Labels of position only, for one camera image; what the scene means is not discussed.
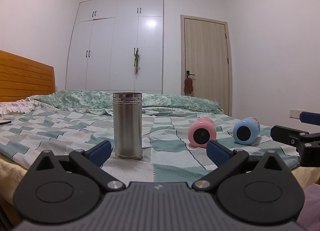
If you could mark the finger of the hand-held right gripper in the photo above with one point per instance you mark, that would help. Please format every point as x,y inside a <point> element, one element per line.
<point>285,134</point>
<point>310,117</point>

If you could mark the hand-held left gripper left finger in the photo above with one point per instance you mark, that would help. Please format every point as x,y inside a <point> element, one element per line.
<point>100,152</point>

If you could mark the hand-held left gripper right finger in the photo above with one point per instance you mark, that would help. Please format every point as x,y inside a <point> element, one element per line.
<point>217,152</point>

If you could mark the pink cup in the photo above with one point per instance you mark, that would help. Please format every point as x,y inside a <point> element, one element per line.
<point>202,133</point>

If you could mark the light blue cup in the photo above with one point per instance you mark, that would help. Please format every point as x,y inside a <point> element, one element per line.
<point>246,131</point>

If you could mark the stainless steel cup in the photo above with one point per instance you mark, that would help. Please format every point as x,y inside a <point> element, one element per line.
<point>127,126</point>

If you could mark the checkered green bedsheet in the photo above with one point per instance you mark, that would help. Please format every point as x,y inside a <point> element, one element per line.
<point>62,131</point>

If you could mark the green floral quilt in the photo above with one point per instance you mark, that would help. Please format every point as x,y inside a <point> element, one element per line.
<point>80,99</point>

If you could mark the brown hanging bag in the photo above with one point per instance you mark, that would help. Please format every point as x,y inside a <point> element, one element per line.
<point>188,85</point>

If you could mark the pink cloth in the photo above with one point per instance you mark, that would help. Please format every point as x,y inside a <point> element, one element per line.
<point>312,206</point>

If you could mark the yellow mattress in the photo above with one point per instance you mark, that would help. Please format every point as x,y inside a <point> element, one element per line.
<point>11,181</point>

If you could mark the beige wooden door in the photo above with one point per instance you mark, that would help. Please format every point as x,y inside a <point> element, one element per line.
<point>207,58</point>

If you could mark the patterned pillow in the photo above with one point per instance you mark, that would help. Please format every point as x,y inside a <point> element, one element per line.
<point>15,107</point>

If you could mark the black phone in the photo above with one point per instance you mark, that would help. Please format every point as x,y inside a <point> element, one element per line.
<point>5,122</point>

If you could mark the wooden headboard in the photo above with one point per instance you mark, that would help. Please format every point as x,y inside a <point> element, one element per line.
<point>25,78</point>

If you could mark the white wardrobe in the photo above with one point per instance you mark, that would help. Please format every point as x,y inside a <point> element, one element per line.
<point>112,46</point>

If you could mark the white wall socket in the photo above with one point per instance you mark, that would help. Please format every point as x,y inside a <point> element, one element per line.
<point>295,113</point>

